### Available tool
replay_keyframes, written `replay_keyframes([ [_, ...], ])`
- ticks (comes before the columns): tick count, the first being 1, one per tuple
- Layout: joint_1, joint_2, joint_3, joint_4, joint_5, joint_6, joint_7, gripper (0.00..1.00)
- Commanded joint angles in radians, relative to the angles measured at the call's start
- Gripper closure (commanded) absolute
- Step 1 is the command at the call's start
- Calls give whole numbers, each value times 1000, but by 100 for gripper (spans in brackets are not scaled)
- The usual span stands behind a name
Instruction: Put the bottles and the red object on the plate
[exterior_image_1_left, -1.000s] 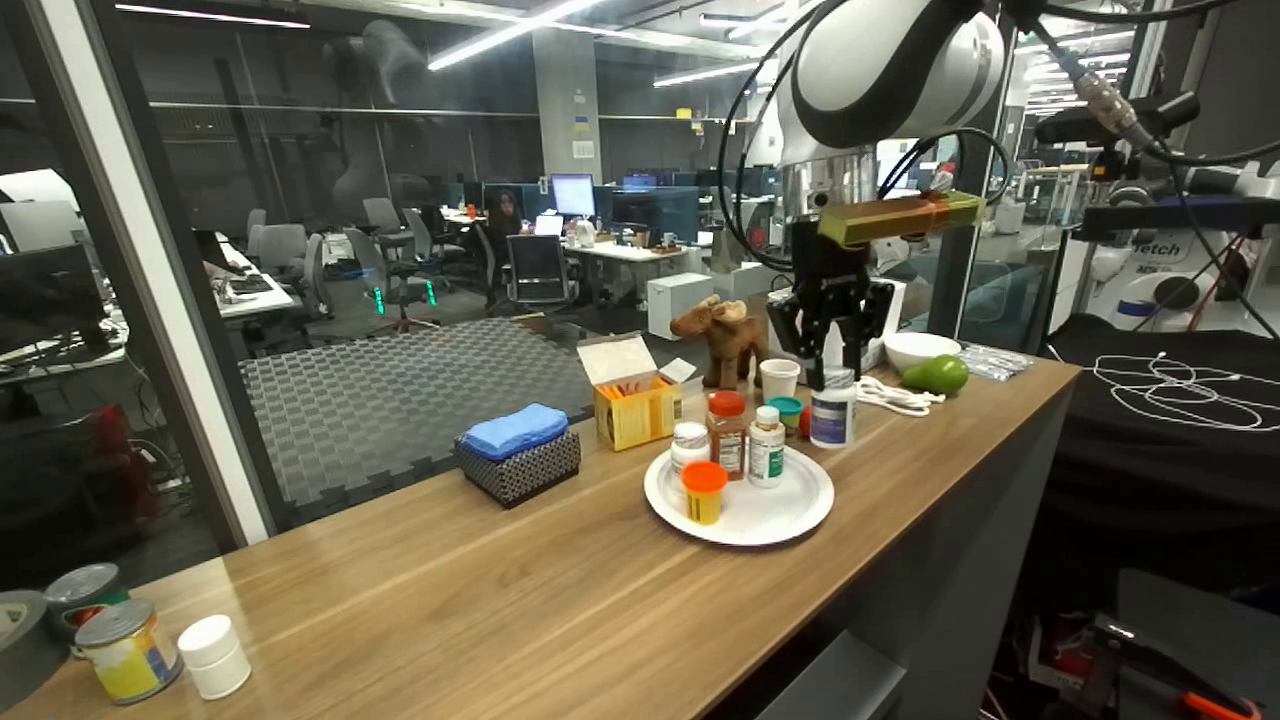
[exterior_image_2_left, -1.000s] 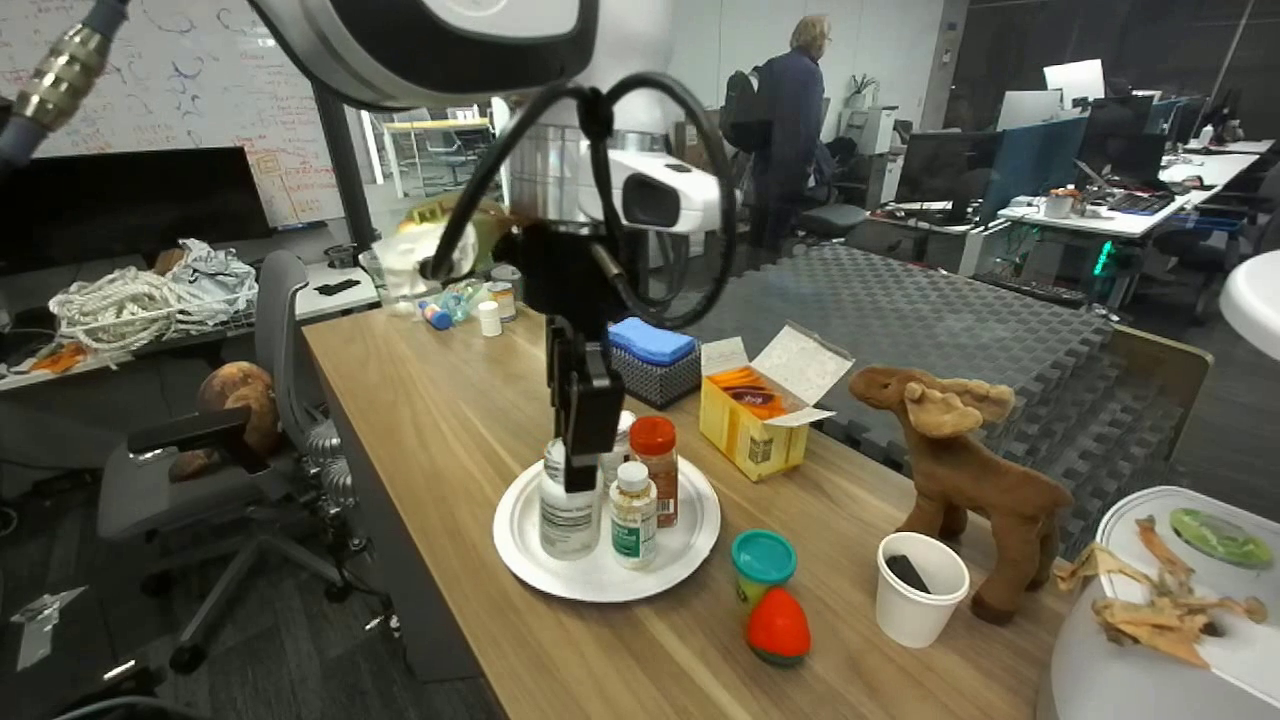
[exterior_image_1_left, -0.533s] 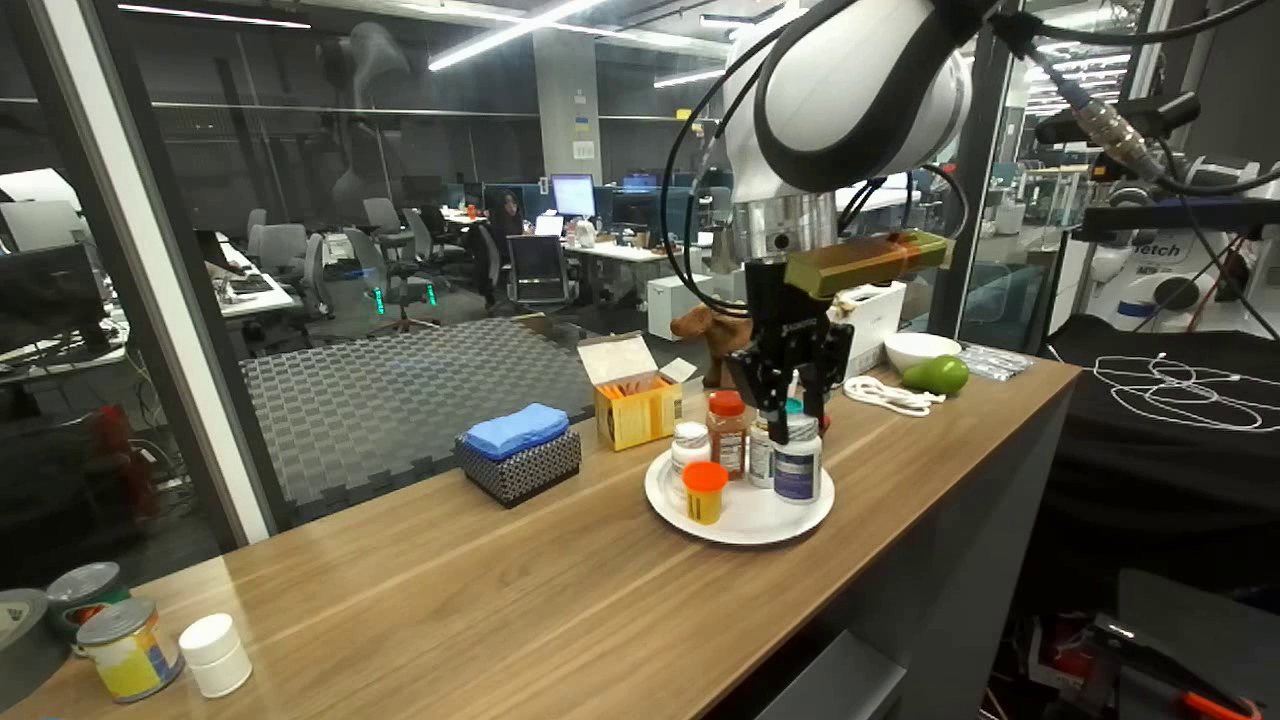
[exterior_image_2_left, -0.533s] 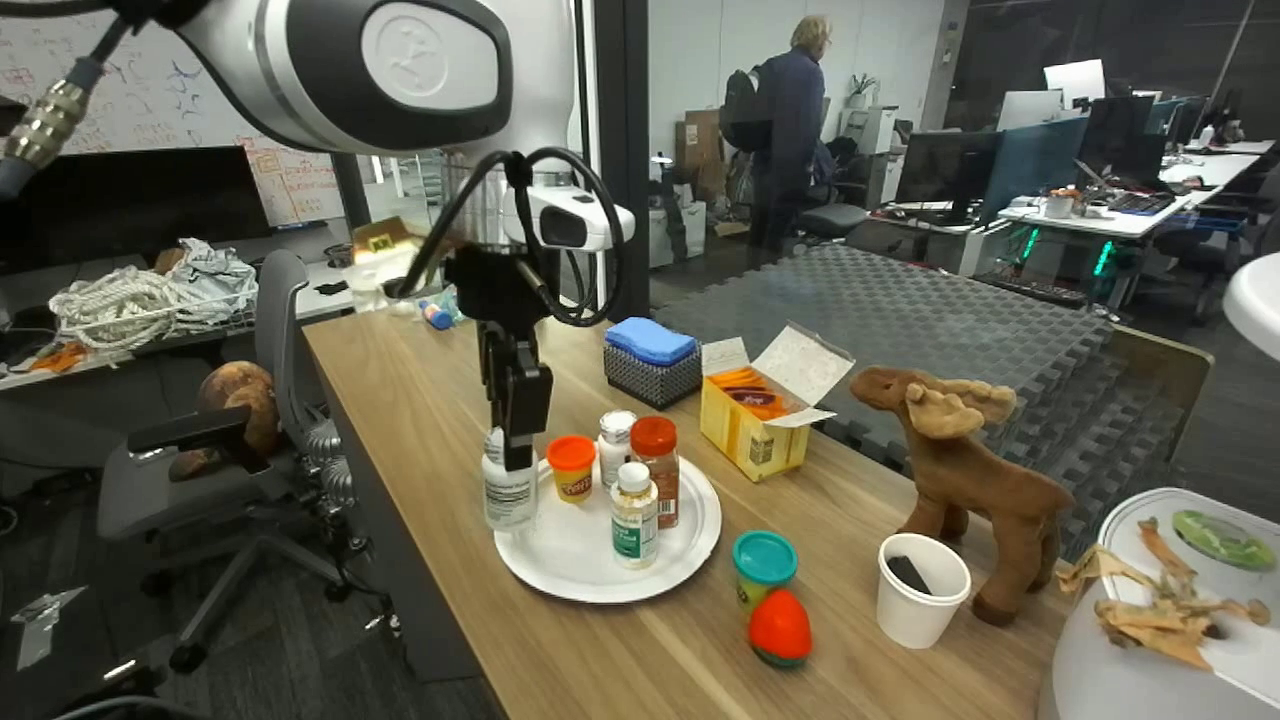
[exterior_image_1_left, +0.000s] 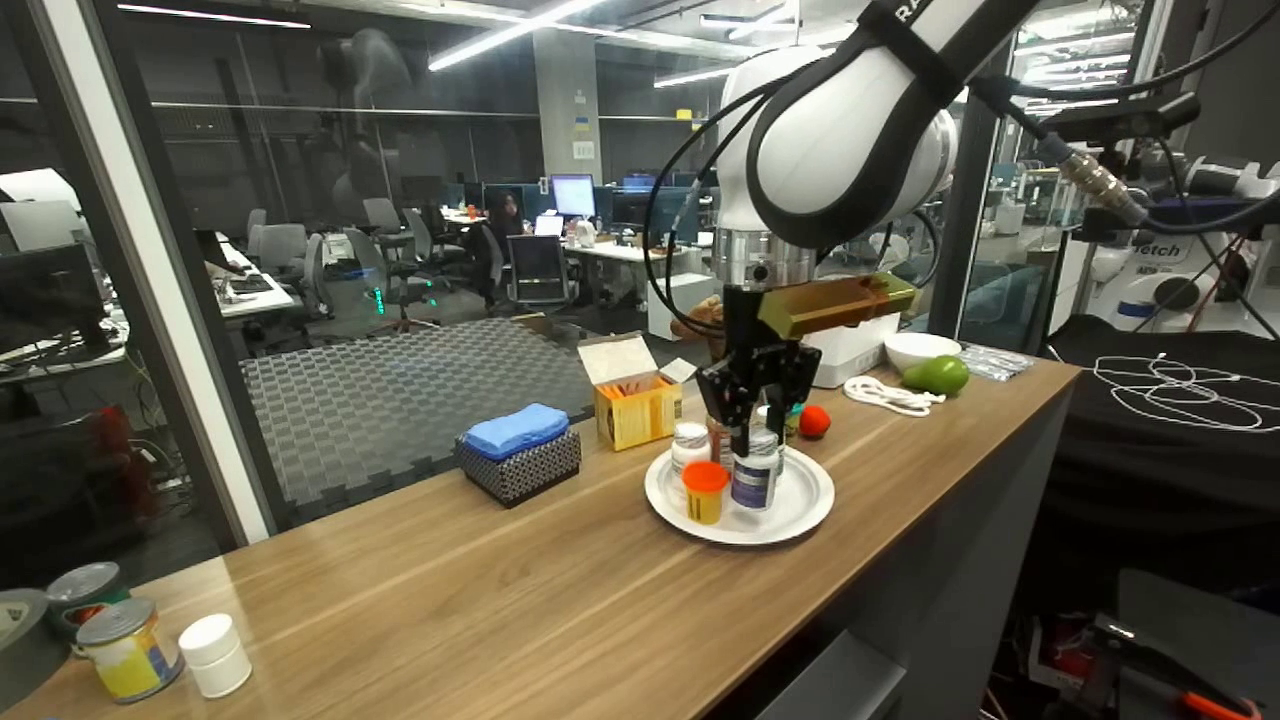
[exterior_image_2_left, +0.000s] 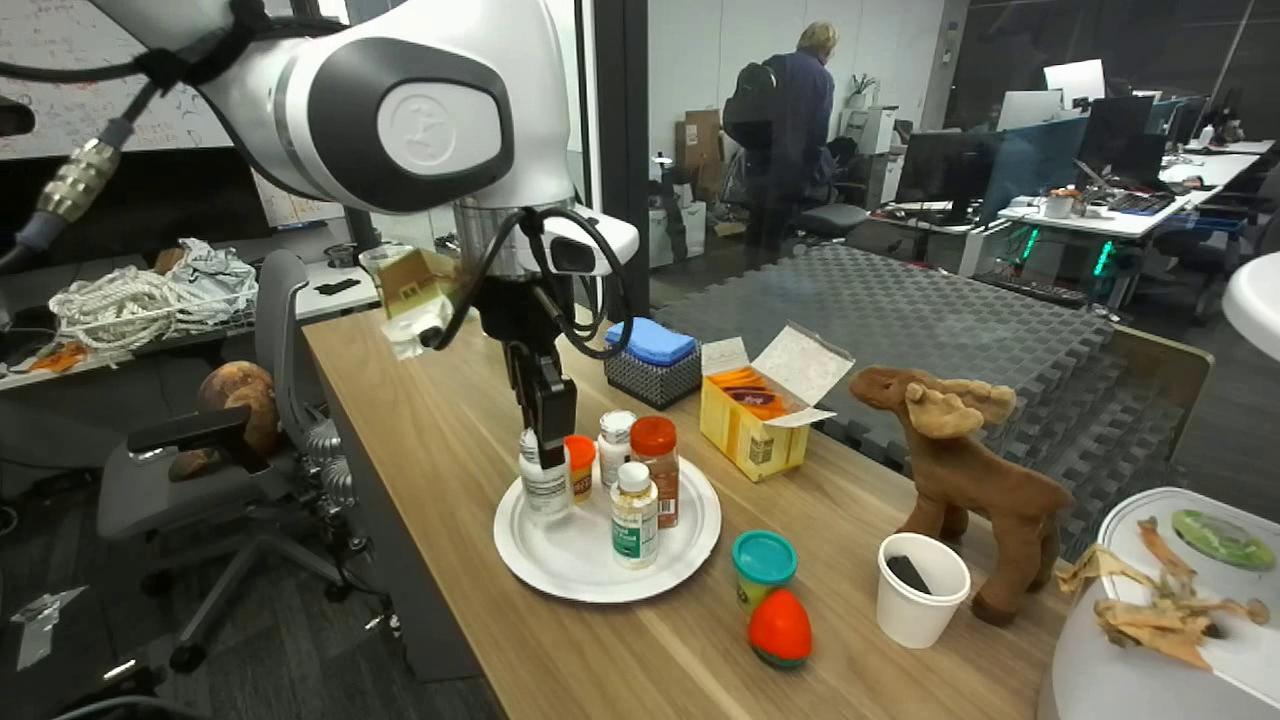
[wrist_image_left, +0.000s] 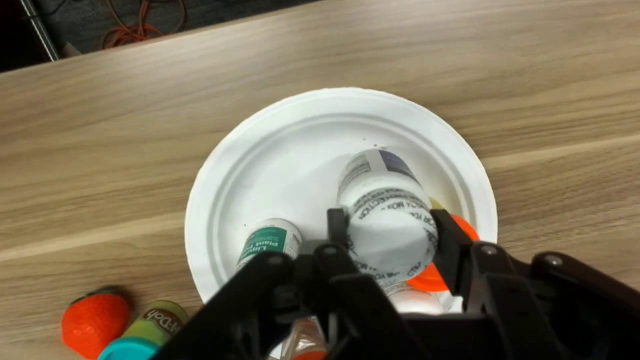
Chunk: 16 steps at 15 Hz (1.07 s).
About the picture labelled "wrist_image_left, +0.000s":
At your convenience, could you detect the grey metal bar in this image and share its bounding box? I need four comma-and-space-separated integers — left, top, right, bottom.
18, 0, 60, 64

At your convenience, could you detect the white paper plate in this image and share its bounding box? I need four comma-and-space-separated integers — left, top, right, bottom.
184, 86, 501, 316

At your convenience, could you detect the red round object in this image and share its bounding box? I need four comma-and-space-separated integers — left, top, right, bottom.
60, 287, 135, 359

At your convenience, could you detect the yellow tub with orange lid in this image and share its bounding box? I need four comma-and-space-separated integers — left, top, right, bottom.
406, 212, 482, 296

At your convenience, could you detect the large white pill bottle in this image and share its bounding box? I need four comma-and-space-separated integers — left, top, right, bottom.
337, 148, 440, 296

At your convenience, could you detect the white bottle with green label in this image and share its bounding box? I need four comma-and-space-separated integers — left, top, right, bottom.
237, 219, 306, 268

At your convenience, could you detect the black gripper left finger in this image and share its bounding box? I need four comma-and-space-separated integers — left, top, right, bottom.
152, 207, 403, 360

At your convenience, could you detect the tub with teal lid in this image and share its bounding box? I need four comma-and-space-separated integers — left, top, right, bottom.
98, 299, 192, 360

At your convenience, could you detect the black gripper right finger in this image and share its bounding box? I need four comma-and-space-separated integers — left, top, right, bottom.
429, 209, 640, 360

